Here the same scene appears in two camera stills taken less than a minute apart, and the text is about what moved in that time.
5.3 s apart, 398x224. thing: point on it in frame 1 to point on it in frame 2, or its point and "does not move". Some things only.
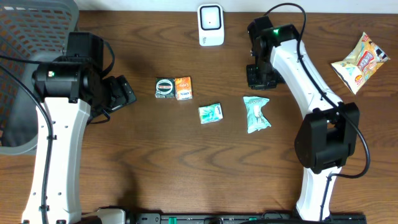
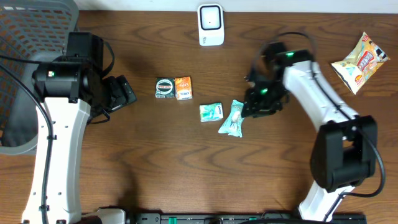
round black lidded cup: [165, 88] does not move
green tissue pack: [210, 113] does not move
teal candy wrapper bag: [255, 119] to [232, 126]
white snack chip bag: [360, 63] does not move
